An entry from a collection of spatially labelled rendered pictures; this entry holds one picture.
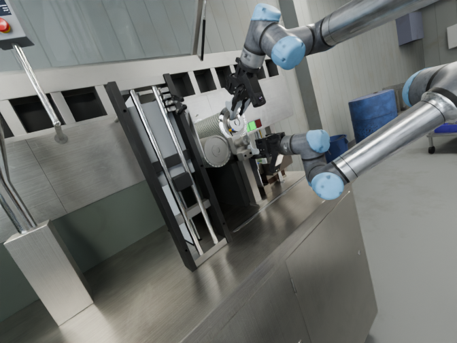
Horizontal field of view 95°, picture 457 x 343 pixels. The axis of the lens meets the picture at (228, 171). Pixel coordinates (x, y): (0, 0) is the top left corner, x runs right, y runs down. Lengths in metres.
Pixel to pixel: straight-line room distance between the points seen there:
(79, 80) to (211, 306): 0.94
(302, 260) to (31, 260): 0.77
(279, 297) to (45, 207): 0.86
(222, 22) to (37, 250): 2.96
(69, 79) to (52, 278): 0.71
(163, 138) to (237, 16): 2.89
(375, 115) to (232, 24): 2.44
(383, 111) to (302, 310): 3.43
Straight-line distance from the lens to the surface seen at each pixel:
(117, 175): 1.02
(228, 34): 3.19
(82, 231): 1.04
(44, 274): 0.79
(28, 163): 1.02
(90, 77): 1.09
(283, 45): 0.62
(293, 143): 0.76
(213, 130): 0.90
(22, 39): 0.78
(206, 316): 0.55
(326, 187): 0.62
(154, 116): 0.63
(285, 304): 0.78
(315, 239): 0.84
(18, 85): 1.07
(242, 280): 0.58
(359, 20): 0.63
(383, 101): 3.95
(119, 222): 1.05
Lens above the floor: 1.27
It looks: 13 degrees down
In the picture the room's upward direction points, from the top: 19 degrees counter-clockwise
